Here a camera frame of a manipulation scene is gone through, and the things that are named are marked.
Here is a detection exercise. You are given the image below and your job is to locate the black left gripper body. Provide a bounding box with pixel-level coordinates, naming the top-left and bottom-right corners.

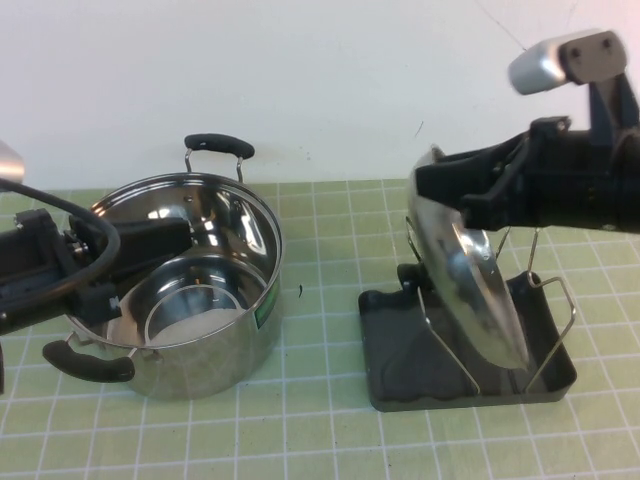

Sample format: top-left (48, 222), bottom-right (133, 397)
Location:
top-left (0, 208), bottom-right (124, 336)

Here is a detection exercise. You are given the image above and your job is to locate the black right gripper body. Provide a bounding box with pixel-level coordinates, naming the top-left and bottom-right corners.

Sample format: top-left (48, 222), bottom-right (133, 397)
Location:
top-left (513, 115), bottom-right (624, 234)

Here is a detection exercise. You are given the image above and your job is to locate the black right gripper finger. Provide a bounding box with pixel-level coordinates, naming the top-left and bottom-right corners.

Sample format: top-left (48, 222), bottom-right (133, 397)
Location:
top-left (414, 135), bottom-right (529, 207)
top-left (462, 174), bottom-right (524, 232)

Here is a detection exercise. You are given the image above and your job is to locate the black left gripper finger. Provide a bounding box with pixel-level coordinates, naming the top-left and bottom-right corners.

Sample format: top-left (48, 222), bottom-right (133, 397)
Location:
top-left (112, 216), bottom-right (194, 240)
top-left (107, 233), bottom-right (194, 266)

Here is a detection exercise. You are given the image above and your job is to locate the steel pot lid black knob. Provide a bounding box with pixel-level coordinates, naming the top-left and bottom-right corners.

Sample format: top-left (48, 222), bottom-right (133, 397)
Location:
top-left (397, 143), bottom-right (530, 372)

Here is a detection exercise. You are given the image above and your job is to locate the stainless steel cooking pot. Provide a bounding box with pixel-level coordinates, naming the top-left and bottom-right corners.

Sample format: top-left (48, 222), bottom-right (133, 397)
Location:
top-left (42, 132), bottom-right (282, 401)

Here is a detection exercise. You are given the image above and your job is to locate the dark grey drip tray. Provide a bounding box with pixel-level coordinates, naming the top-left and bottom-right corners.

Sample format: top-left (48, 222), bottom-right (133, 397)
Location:
top-left (358, 272), bottom-right (578, 413)

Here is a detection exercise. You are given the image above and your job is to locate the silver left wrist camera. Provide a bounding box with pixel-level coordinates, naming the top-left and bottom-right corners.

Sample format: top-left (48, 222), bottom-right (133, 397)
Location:
top-left (0, 139), bottom-right (26, 184)

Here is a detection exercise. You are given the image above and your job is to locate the metal wire lid rack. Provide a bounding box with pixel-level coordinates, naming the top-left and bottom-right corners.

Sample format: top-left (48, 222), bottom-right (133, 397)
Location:
top-left (404, 214), bottom-right (576, 394)

